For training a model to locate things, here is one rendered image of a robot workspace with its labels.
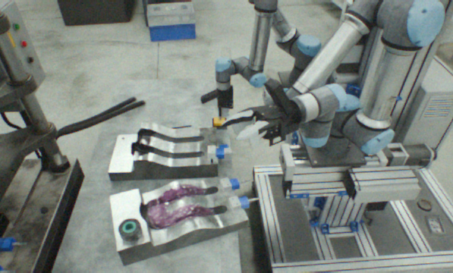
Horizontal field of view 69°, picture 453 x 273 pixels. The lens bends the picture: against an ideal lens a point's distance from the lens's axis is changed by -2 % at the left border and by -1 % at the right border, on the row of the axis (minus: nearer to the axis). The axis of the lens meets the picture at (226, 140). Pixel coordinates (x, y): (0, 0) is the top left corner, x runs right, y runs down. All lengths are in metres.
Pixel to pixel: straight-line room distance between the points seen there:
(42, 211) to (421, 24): 1.54
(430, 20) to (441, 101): 0.66
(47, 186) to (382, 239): 1.86
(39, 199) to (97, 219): 0.32
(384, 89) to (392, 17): 0.22
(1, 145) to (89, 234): 0.53
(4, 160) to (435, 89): 1.76
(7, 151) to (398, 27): 1.47
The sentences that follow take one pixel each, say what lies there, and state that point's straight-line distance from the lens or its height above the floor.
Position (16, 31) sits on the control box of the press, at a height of 1.36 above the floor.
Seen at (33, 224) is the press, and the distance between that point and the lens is 1.65.
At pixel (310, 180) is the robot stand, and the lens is 1.48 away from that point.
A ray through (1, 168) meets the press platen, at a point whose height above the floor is 1.04.
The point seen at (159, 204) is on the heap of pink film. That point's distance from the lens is 1.39.
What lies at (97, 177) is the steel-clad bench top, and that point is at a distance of 1.69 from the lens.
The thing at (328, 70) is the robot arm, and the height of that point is 1.46.
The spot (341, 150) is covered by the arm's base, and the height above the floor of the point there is 1.07.
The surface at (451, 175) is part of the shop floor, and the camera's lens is 3.21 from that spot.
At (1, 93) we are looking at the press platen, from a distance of 1.50.
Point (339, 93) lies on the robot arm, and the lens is 0.97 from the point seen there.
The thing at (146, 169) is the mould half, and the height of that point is 0.87.
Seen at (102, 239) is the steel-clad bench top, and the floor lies 0.80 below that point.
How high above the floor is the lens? 1.98
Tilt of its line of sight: 42 degrees down
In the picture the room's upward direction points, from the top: straight up
